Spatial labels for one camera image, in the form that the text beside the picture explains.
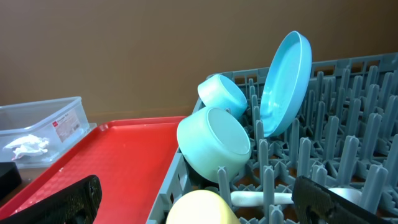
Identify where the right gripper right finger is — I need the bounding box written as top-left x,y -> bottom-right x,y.
292,176 -> 389,224

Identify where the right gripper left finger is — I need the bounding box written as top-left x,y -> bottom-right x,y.
1,175 -> 102,224

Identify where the white plastic spoon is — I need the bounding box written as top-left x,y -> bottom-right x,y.
231,187 -> 362,207

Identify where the white tissue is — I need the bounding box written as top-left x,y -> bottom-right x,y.
3,134 -> 49,161

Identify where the yellow plastic cup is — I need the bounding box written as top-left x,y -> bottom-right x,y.
165,190 -> 241,224

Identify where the mint green bowl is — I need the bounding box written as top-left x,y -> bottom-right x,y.
177,106 -> 251,183

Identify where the light blue plate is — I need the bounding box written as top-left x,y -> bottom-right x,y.
260,31 -> 312,138

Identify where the light blue bowl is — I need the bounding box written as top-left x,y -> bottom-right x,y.
197,73 -> 248,119

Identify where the black waste tray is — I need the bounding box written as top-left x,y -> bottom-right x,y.
0,162 -> 22,200

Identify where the grey dishwasher rack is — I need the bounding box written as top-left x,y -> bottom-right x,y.
147,54 -> 397,223

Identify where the red serving tray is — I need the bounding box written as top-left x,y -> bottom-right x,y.
1,116 -> 183,223

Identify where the clear plastic bin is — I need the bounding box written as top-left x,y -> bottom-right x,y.
1,96 -> 96,169

